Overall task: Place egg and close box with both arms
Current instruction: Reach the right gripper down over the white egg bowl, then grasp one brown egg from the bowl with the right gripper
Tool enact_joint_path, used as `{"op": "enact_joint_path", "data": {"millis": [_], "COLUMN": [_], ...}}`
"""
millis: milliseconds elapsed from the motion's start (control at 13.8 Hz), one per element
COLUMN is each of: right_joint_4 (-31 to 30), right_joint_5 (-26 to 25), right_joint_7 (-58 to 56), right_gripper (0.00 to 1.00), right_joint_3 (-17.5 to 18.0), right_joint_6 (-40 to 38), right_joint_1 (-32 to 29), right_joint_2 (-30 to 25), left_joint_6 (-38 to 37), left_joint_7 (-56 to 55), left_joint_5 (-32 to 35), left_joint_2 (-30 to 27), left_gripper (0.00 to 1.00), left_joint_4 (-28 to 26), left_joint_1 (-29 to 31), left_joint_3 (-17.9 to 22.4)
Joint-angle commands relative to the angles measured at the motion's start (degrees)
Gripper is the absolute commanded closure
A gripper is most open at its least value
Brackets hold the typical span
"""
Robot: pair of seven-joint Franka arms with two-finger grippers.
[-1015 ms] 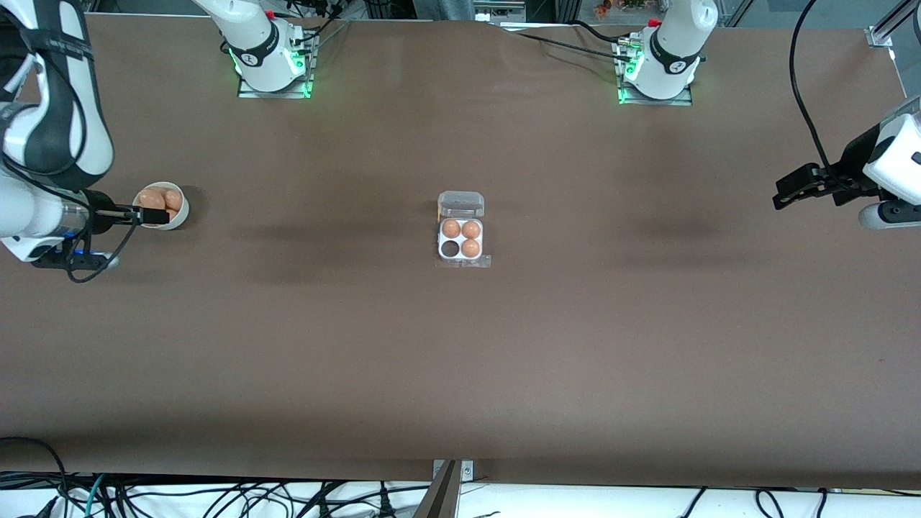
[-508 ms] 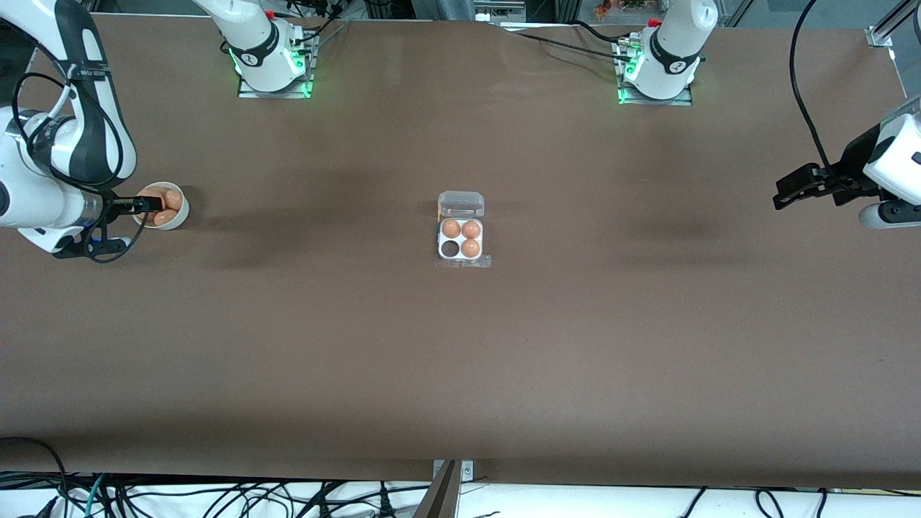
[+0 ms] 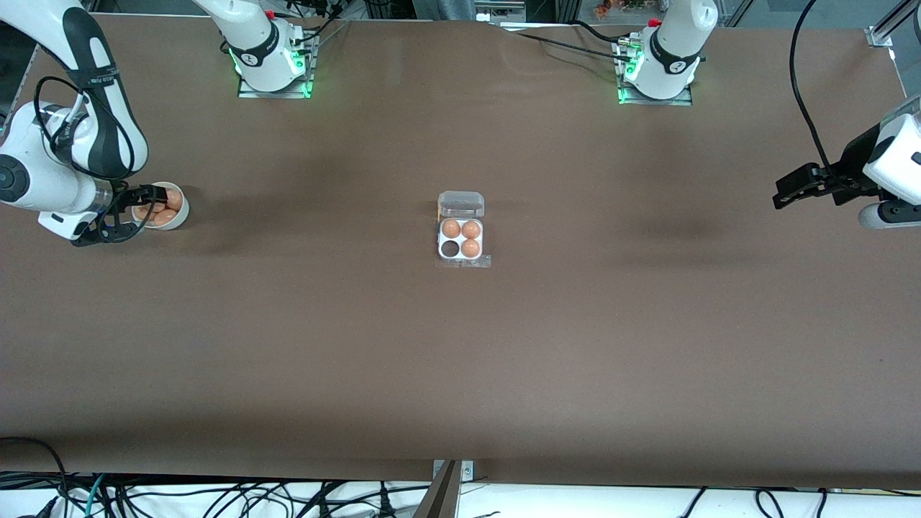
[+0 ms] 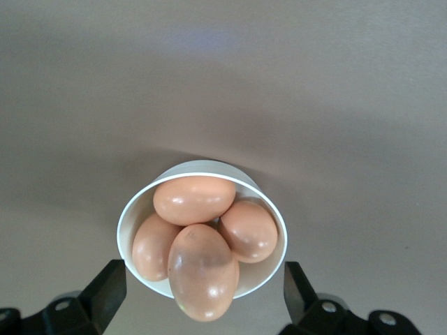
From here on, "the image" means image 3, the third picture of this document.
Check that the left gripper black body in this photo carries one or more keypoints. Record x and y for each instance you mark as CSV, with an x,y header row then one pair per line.
x,y
851,166

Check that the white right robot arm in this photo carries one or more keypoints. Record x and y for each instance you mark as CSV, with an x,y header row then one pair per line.
x,y
43,180

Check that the white round bowl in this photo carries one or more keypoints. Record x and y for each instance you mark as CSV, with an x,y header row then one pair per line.
x,y
180,219

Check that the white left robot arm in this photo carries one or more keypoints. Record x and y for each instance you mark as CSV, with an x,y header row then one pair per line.
x,y
673,43

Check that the grey fabric background object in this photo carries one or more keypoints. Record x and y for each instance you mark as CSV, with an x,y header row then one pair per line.
x,y
446,8

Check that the aluminium frame profile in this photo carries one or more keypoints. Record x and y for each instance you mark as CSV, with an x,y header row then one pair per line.
x,y
881,34

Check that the metal table edge bracket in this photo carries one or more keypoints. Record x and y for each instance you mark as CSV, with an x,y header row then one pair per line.
x,y
468,471

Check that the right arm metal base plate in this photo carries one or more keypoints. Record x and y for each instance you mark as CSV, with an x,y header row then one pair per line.
x,y
248,92

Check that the clear plastic egg carton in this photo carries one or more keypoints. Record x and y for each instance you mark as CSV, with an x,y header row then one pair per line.
x,y
460,205

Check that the dark bar under table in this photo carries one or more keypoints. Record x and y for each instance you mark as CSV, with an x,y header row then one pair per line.
x,y
439,500

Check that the brown egg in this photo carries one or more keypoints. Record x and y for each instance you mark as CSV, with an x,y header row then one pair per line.
x,y
165,217
470,248
144,214
174,200
451,229
471,229

